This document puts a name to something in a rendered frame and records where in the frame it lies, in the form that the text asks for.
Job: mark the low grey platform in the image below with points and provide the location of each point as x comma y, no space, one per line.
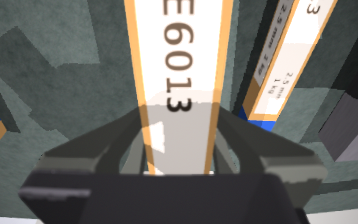
340,132

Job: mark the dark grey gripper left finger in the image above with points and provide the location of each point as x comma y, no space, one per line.
101,149

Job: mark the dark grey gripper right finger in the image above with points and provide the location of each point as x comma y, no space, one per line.
261,151

